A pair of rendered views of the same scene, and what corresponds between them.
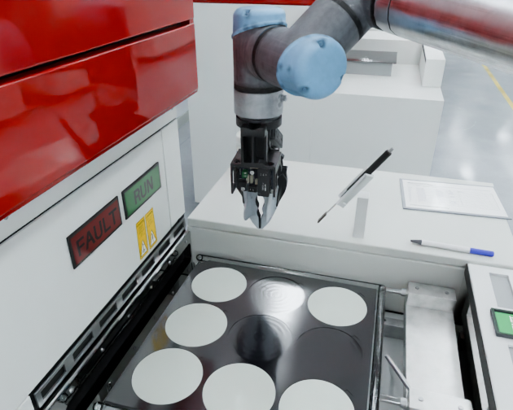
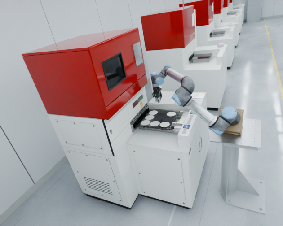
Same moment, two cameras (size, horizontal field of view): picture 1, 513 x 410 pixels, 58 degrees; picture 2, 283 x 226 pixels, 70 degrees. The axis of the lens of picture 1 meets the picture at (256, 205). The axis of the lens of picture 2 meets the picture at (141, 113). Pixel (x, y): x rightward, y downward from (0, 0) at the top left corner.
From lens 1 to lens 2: 1.51 m
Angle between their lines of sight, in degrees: 13
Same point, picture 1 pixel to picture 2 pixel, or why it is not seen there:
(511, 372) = (188, 117)
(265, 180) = (157, 95)
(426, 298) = (185, 112)
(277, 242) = (162, 105)
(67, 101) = (132, 89)
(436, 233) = not seen: hidden behind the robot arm
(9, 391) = (128, 120)
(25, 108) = (130, 90)
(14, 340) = (128, 115)
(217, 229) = (152, 104)
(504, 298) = not seen: hidden behind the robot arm
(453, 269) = not seen: hidden behind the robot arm
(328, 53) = (161, 79)
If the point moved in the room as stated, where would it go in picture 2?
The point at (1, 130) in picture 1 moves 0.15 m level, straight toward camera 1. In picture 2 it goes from (128, 92) to (133, 97)
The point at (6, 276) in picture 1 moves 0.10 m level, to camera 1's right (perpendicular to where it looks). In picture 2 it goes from (127, 107) to (137, 106)
